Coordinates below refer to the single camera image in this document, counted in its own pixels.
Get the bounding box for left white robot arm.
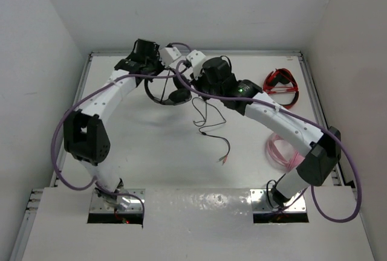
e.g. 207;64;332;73
63;39;164;194

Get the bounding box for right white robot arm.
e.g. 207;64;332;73
186;51;341;206

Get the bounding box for red headphones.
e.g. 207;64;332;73
263;68;299;109

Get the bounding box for pink headphones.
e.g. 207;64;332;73
265;133;305;172

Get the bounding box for white front cover board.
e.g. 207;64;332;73
23;188;373;260

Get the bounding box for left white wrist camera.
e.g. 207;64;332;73
159;47;181;66

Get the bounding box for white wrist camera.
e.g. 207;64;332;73
186;50;206;79
159;47;181;66

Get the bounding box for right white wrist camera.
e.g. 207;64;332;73
186;50;206;79

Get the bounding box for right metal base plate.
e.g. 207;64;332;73
250;188;307;214

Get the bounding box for metal base plate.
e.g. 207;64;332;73
89;188;145;214
250;188;307;214

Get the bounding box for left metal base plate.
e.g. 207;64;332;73
89;188;145;214

